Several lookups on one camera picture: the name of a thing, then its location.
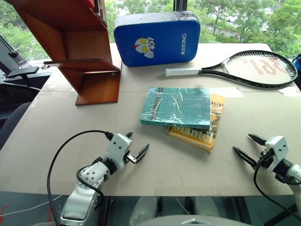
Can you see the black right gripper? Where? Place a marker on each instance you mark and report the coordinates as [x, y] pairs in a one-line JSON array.
[[266, 159]]

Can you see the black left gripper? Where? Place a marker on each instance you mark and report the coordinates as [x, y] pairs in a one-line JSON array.
[[130, 159]]

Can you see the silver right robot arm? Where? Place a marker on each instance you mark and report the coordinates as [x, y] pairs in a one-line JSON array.
[[294, 176]]

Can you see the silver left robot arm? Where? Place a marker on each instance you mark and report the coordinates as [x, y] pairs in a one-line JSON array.
[[82, 197]]

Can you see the yellow paperback book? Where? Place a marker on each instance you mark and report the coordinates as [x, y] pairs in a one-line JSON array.
[[202, 139]]

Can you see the teal book in plastic wrap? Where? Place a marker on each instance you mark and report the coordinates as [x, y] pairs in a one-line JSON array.
[[178, 106]]

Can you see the red-brown wooden shelf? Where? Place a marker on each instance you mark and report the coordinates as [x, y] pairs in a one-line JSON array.
[[98, 89]]

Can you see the black tennis racket white grip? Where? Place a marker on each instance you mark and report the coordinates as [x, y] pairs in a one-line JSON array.
[[181, 71]]

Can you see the grey curved housing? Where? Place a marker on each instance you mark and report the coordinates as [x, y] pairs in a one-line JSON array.
[[178, 222]]

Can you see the blue object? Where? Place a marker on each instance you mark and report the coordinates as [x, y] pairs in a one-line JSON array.
[[297, 62]]

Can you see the blue RXIONG kick pad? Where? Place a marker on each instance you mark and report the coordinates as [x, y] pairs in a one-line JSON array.
[[164, 40]]

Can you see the black office chair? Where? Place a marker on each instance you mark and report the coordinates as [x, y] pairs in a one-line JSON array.
[[22, 71]]

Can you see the black slanted metal bar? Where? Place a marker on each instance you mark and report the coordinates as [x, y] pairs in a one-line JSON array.
[[9, 47]]

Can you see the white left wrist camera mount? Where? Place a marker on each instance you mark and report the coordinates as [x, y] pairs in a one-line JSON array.
[[118, 147]]

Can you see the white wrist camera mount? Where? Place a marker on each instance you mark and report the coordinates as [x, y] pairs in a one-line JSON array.
[[118, 147], [278, 147]]

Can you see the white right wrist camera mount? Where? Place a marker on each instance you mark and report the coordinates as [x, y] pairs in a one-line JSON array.
[[278, 147]]

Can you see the black window post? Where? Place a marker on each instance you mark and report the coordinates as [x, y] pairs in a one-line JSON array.
[[179, 5]]

